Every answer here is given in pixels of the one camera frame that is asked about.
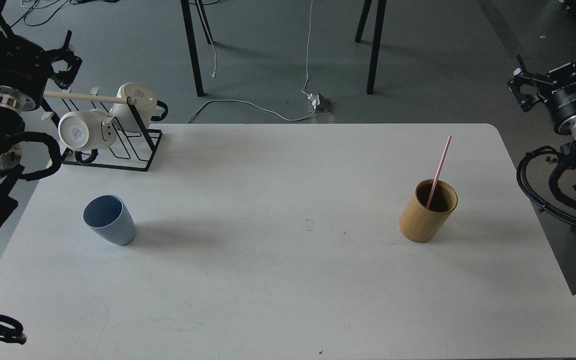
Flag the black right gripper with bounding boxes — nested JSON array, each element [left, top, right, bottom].
[[507, 54, 576, 132]]

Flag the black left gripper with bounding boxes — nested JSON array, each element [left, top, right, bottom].
[[0, 30, 83, 107]]

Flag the pink chopstick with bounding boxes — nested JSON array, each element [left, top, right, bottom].
[[425, 135, 453, 210]]

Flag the blue plastic cup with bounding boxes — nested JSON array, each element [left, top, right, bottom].
[[82, 194, 137, 246]]

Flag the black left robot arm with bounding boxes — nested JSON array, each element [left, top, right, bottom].
[[0, 30, 82, 228]]

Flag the white mug front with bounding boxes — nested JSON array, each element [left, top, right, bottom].
[[58, 109, 118, 165]]

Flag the black table leg left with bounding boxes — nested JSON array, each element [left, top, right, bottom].
[[179, 0, 214, 98]]

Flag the black table leg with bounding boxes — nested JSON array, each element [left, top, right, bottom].
[[354, 0, 387, 95], [179, 0, 214, 98]]

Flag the black table leg right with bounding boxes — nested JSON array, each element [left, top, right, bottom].
[[354, 0, 387, 95]]

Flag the bamboo cylinder holder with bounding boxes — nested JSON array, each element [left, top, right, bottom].
[[398, 178, 458, 243]]

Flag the white power adapter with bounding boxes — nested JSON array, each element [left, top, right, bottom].
[[307, 92, 334, 113]]

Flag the black floor cables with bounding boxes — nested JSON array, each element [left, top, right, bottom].
[[8, 0, 119, 28]]

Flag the black wire mug rack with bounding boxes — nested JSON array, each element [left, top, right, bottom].
[[42, 88, 163, 172]]

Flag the white floor cable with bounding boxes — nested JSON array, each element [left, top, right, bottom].
[[186, 0, 319, 124]]

